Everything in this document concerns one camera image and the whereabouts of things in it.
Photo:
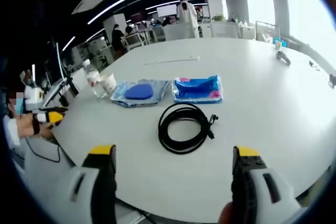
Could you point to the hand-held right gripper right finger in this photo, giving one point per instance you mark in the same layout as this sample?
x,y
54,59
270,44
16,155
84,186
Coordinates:
x,y
244,182

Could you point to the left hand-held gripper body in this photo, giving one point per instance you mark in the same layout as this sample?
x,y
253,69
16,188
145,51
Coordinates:
x,y
33,96

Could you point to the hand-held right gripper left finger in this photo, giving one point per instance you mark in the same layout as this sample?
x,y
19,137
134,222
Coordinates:
x,y
102,182

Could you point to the clear water bottle red label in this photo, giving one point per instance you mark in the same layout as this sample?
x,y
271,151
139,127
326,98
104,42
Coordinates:
x,y
94,79

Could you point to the white printed paper cup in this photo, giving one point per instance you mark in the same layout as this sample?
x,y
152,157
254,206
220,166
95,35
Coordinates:
x,y
109,83

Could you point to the clear bag with blue pad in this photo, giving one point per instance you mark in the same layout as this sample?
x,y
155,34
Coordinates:
x,y
139,93

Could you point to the blue tissue packet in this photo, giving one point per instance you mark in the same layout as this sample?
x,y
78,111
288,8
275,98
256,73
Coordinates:
x,y
198,90

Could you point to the person's left hand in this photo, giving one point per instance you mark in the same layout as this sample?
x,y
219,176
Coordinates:
x,y
47,131

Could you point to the person's right hand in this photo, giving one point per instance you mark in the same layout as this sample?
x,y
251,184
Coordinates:
x,y
227,213

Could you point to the blue face mask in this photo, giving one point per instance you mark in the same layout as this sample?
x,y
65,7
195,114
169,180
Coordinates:
x,y
18,110

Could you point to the computer monitor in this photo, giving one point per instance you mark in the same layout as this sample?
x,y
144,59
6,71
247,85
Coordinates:
x,y
60,61

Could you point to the white table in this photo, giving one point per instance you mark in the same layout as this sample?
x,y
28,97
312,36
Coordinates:
x,y
236,90

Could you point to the ceiling air conditioner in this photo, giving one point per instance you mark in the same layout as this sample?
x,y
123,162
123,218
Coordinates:
x,y
90,4

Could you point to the grey controller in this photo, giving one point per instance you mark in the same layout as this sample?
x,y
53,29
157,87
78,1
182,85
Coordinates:
x,y
283,57

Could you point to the small dark object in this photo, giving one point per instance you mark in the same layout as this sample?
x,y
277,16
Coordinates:
x,y
314,65

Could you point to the light blue box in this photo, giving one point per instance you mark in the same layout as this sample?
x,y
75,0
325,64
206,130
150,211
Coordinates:
x,y
278,44

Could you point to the green potted plant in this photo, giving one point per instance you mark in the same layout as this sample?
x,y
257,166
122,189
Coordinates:
x,y
219,18

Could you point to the white wall screen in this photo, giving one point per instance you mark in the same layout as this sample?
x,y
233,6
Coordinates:
x,y
166,10

